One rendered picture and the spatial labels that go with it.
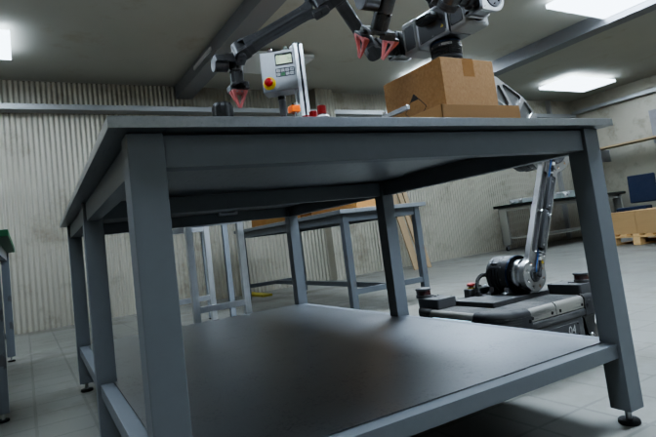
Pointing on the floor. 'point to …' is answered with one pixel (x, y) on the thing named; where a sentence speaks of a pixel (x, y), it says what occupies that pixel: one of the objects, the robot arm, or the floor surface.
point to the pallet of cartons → (635, 225)
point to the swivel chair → (640, 190)
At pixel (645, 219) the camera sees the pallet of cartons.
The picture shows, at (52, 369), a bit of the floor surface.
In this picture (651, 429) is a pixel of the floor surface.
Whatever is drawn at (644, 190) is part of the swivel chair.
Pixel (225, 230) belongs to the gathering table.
